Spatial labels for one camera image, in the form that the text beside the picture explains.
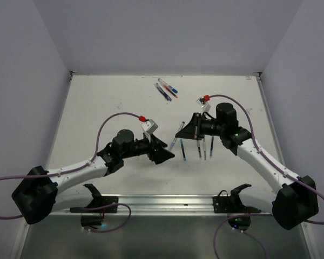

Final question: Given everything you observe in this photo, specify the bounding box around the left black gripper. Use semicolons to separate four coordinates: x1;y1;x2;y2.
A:
121;131;174;163

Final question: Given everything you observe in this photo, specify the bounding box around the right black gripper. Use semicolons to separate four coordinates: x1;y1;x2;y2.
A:
176;112;225;140

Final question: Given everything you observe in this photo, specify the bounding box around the light green white pen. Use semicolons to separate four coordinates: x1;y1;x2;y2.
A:
202;138;207;160

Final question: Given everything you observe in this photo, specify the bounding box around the light blue pen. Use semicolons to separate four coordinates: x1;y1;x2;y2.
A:
180;139;186;161

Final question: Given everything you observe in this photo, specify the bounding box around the dark blue pen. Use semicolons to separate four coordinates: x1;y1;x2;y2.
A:
155;83;171;101

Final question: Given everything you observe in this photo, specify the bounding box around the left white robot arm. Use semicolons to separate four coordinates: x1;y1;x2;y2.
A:
11;129;175;224

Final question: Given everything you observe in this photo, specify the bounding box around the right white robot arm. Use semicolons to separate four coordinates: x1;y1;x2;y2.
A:
176;103;319;230

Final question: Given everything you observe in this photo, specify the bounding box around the blue capped pen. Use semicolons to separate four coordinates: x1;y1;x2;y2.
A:
158;78;178;93

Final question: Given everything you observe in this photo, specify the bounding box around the red ink pen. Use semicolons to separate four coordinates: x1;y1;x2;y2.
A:
160;84;178;98

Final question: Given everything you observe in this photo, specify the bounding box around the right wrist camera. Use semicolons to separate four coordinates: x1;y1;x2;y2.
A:
197;97;211;113

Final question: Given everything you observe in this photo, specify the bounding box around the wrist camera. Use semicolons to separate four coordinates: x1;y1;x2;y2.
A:
197;97;211;113
141;119;158;141

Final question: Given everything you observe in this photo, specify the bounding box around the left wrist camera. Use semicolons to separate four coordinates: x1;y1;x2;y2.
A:
141;119;158;141

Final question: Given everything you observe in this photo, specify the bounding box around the aluminium front rail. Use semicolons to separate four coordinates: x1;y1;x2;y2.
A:
40;187;277;215

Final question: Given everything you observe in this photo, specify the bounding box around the aluminium rail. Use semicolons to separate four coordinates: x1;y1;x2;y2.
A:
255;72;305;197
40;187;277;215

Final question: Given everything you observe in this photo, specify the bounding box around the aluminium right side rail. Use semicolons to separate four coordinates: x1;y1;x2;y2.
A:
255;72;305;197

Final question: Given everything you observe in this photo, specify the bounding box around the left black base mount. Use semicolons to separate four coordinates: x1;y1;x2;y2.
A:
70;183;119;230

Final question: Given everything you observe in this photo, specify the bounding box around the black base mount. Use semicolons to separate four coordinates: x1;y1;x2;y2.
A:
212;183;262;214
70;183;119;230

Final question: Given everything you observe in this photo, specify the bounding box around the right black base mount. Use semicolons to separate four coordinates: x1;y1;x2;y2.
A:
212;183;262;214

